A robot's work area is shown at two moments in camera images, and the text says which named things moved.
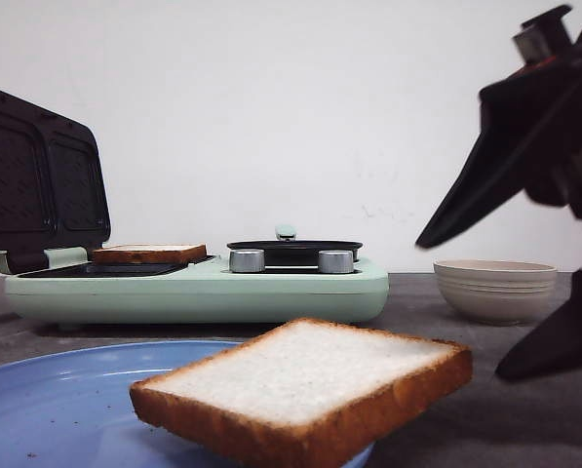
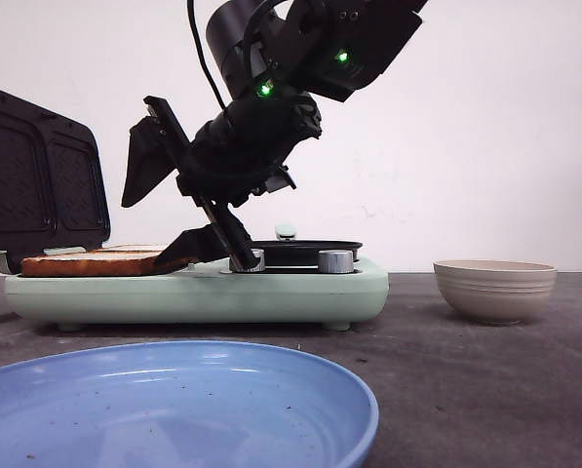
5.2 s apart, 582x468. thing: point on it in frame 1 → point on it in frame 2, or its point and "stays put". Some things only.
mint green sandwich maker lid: [43, 180] stays put
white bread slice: [282, 398] → [96, 265]
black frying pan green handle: [287, 252] stays put
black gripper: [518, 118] → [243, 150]
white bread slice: [134, 253] stays put
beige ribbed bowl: [494, 292] stays put
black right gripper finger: [573, 337] → [225, 238]
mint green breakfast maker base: [82, 292] stays put
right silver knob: [335, 261] stays put
